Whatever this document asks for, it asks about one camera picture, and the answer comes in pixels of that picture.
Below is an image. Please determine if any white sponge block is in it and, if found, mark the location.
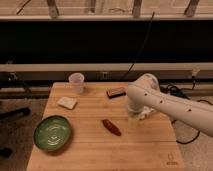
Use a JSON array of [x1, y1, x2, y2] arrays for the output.
[[57, 97, 77, 110]]

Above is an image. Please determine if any blue power box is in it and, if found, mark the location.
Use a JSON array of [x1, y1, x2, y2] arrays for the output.
[[170, 91, 190, 99]]

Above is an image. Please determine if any red chili pepper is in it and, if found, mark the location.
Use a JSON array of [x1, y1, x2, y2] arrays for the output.
[[102, 119, 122, 136]]

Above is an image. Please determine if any clear plastic cup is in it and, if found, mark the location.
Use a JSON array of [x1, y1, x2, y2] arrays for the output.
[[68, 73, 85, 94]]

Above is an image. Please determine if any green ceramic bowl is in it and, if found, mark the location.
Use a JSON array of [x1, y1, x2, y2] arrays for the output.
[[33, 115, 72, 152]]

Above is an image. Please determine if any black chair base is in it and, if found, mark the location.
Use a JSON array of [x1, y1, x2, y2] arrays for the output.
[[0, 107, 31, 158]]

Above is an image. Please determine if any black diagonal cable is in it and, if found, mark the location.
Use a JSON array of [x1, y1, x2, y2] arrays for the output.
[[119, 11, 156, 82]]

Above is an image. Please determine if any translucent yellow stick end effector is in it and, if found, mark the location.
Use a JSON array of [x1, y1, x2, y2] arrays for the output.
[[128, 115, 139, 128]]

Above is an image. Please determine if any black cable on floor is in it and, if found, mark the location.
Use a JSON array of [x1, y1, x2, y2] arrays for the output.
[[159, 83, 213, 145]]

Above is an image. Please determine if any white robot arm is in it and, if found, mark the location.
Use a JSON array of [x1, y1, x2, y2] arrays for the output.
[[126, 74, 213, 137]]

